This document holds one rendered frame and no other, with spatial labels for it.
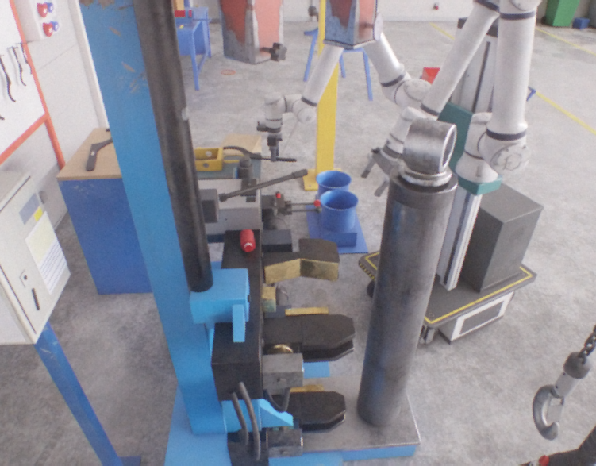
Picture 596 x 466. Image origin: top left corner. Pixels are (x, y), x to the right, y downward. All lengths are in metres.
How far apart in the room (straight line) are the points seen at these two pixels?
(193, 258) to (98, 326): 1.88
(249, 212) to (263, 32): 0.92
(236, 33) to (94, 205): 2.01
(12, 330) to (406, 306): 1.27
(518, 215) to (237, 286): 1.70
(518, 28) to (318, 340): 1.24
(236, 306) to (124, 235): 1.67
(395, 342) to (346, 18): 1.19
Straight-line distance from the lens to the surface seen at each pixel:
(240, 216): 1.81
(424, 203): 1.40
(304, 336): 1.52
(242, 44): 1.05
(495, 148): 1.89
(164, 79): 1.09
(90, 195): 2.87
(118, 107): 1.27
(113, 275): 3.22
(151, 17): 1.07
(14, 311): 1.39
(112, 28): 1.22
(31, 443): 2.79
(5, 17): 3.90
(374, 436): 2.31
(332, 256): 1.83
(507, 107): 1.83
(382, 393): 2.11
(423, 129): 1.37
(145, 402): 2.68
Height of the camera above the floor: 2.16
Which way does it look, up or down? 36 degrees down
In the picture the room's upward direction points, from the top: straight up
